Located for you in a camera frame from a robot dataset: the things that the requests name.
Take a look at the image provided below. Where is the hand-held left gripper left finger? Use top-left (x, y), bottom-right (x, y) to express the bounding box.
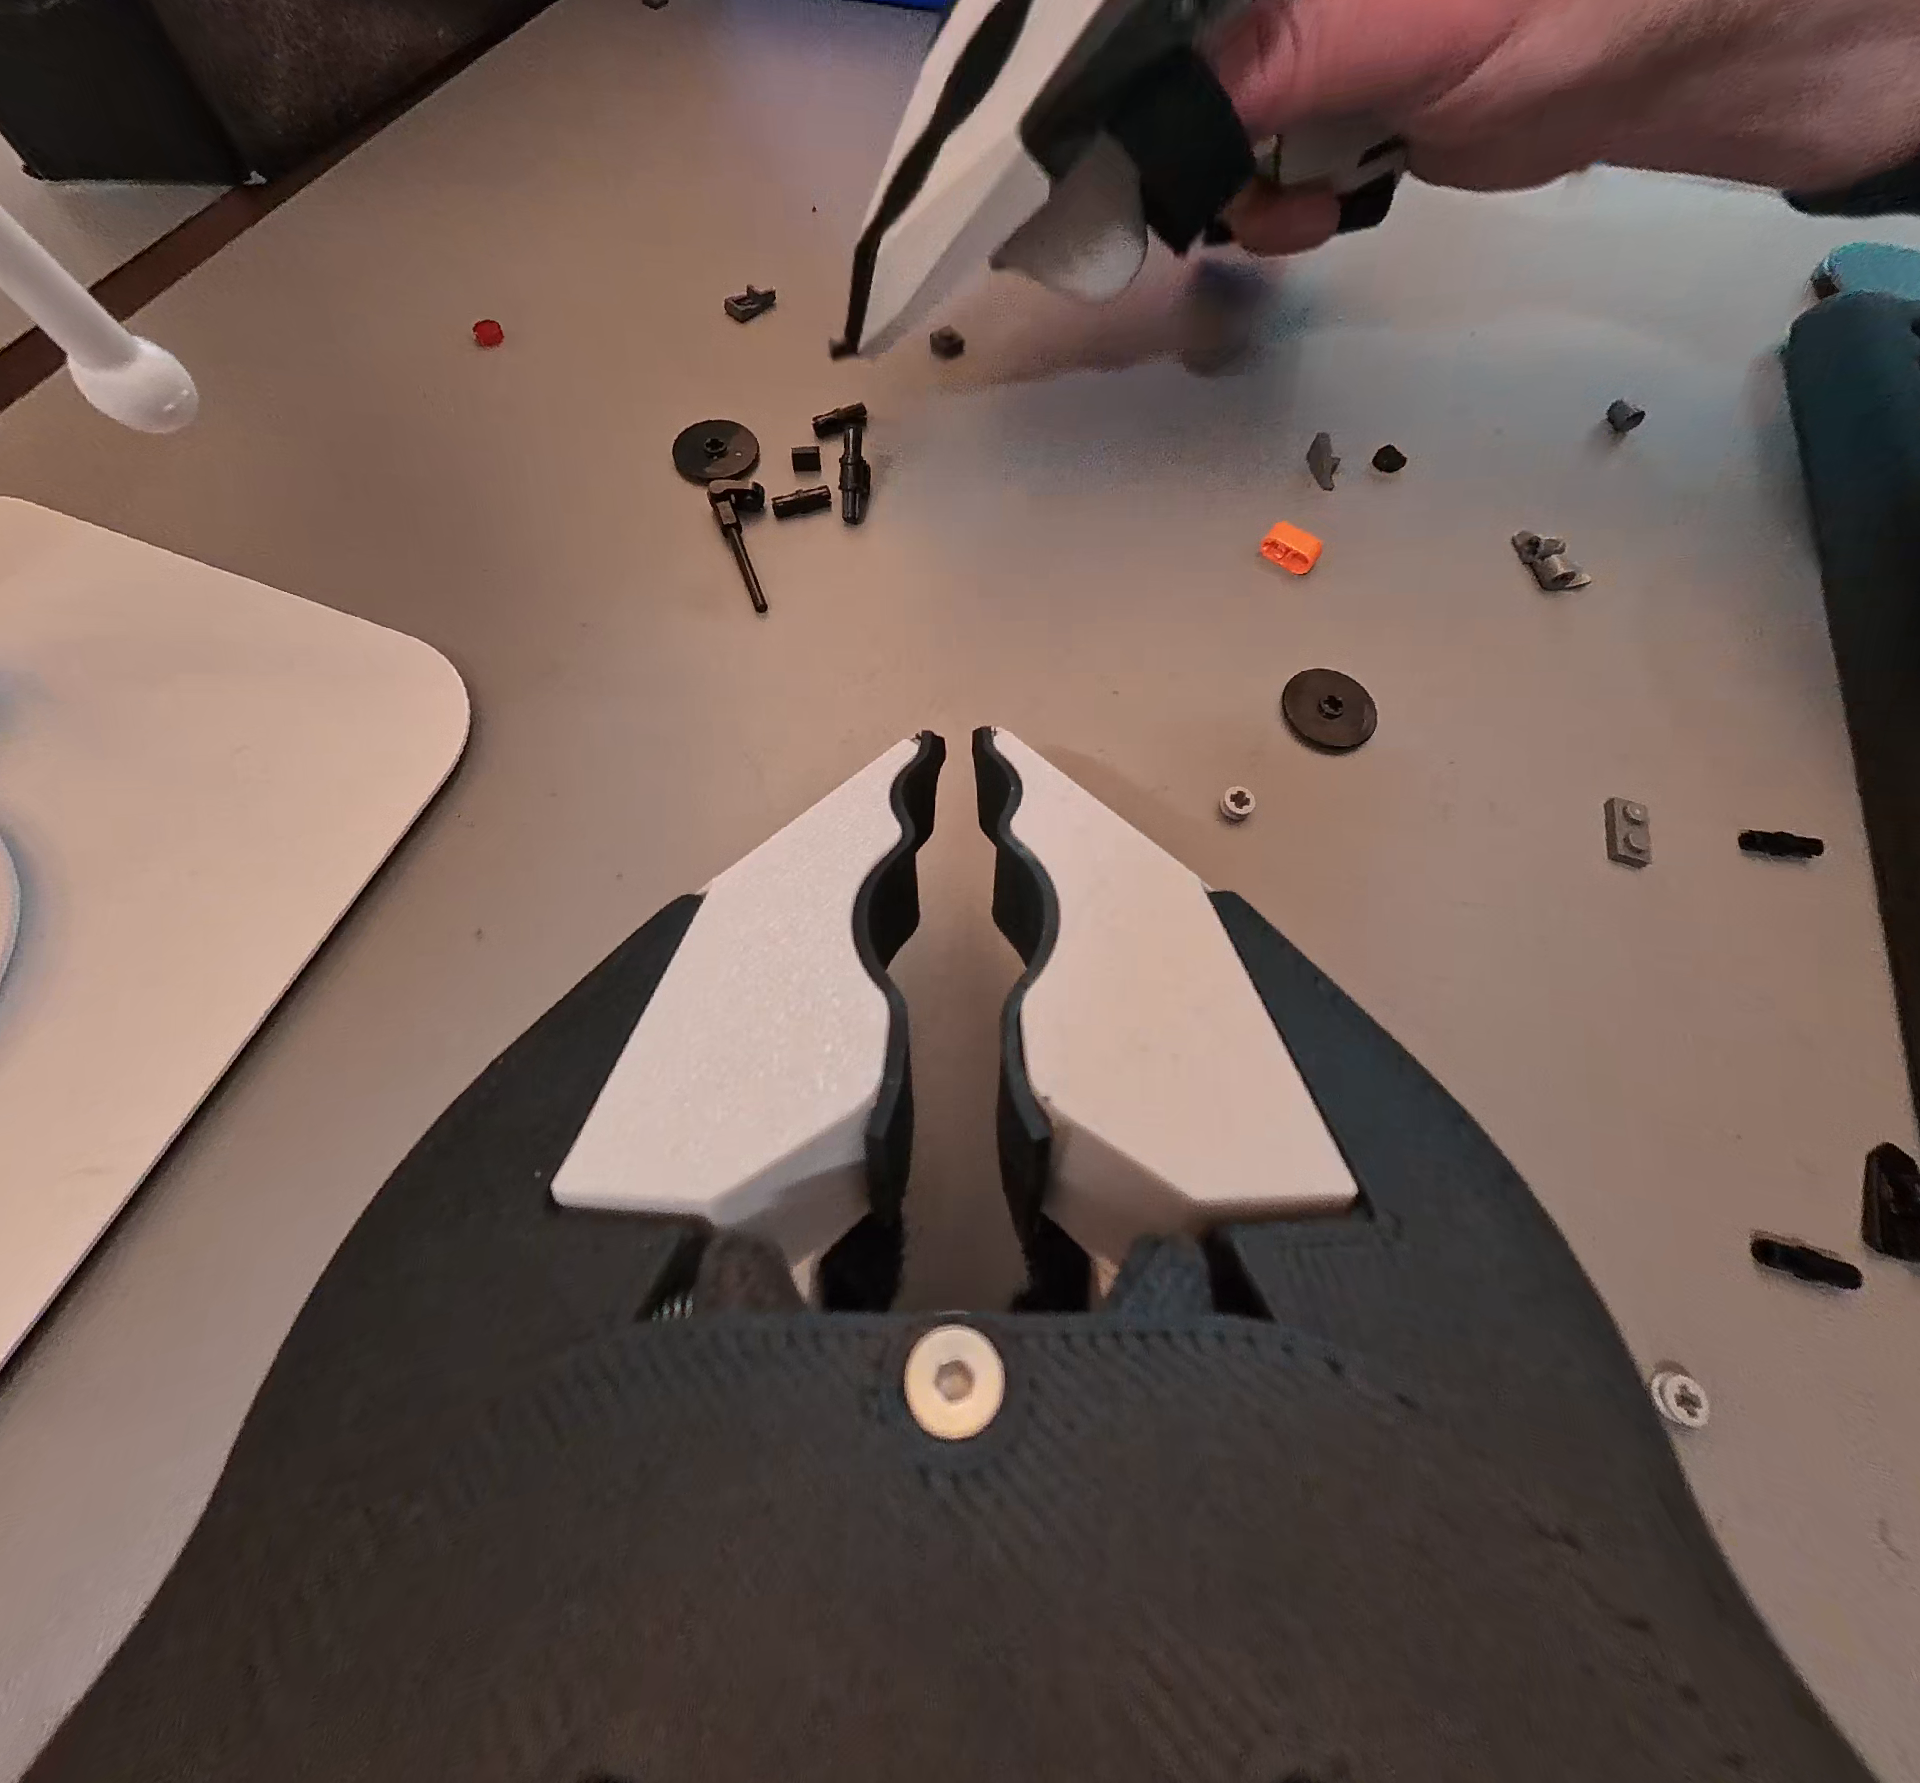
top-left (548, 734), bottom-right (947, 1270)

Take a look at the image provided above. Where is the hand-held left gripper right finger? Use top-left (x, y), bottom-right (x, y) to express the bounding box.
top-left (969, 728), bottom-right (1361, 1270)

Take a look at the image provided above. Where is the person's right hand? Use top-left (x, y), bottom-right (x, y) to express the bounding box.
top-left (1208, 0), bottom-right (1920, 262)

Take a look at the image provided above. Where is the black axle piece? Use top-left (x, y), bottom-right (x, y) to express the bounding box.
top-left (708, 478), bottom-right (771, 614)

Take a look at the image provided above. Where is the white stand base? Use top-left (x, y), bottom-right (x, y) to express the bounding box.
top-left (0, 205), bottom-right (470, 1366)

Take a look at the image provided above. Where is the cardboard toy car box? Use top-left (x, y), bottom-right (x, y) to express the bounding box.
top-left (0, 0), bottom-right (698, 188)

